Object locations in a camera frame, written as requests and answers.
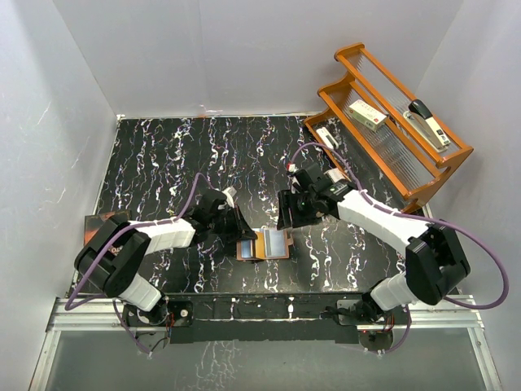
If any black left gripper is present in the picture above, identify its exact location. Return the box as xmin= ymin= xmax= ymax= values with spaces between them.
xmin=208 ymin=204 xmax=257 ymax=244

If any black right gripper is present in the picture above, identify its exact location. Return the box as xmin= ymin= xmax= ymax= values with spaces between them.
xmin=278 ymin=188 xmax=318 ymax=230

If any gold credit card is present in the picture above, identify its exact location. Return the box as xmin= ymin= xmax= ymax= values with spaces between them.
xmin=254 ymin=230 xmax=265 ymax=260

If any pink leather card holder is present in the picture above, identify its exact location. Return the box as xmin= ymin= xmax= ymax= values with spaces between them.
xmin=237 ymin=228 xmax=293 ymax=261

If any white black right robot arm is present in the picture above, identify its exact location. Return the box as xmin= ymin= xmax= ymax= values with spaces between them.
xmin=277 ymin=164 xmax=471 ymax=323

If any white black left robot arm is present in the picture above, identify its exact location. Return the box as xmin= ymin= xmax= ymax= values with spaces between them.
xmin=74 ymin=189 xmax=256 ymax=325

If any beige card tray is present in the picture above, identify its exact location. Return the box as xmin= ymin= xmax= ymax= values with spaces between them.
xmin=326 ymin=169 xmax=351 ymax=191

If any small white stapler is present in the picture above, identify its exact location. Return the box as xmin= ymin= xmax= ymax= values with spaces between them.
xmin=316 ymin=126 xmax=339 ymax=150

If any white staples box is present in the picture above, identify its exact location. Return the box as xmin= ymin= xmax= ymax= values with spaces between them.
xmin=348 ymin=99 xmax=387 ymax=132

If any orange wooden shelf rack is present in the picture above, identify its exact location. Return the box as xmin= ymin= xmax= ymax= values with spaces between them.
xmin=304 ymin=43 xmax=474 ymax=213

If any black beige stapler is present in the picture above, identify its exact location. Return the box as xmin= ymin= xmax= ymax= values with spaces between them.
xmin=403 ymin=99 xmax=451 ymax=152

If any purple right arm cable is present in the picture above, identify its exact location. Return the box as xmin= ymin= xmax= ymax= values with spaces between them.
xmin=287 ymin=142 xmax=510 ymax=354

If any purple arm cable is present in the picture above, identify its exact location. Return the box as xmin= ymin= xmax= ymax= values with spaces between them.
xmin=64 ymin=173 xmax=212 ymax=354
xmin=287 ymin=142 xmax=510 ymax=354

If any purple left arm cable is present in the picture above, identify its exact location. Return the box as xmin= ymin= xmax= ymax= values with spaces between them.
xmin=64 ymin=173 xmax=212 ymax=354

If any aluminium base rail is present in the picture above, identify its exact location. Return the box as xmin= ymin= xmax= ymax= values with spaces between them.
xmin=30 ymin=297 xmax=502 ymax=390

